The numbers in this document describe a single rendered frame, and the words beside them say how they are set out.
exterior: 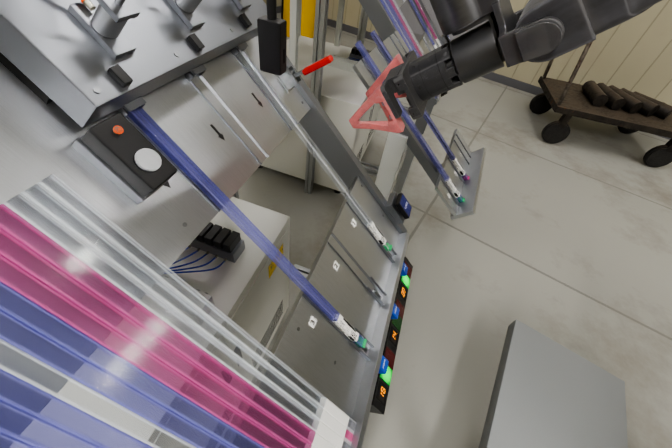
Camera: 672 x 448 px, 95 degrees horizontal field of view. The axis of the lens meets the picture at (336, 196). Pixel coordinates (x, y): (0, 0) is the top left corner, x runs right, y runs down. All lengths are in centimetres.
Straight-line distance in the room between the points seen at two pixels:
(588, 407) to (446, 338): 70
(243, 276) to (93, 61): 56
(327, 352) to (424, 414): 90
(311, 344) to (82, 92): 41
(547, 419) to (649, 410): 108
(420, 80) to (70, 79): 37
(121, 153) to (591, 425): 93
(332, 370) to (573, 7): 54
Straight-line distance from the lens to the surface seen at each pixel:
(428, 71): 45
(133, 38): 41
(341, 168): 70
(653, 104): 351
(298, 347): 50
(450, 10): 43
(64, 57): 37
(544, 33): 40
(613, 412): 98
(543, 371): 92
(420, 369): 145
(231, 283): 80
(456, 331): 157
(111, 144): 36
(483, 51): 44
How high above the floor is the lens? 130
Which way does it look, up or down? 44 degrees down
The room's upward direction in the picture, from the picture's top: 9 degrees clockwise
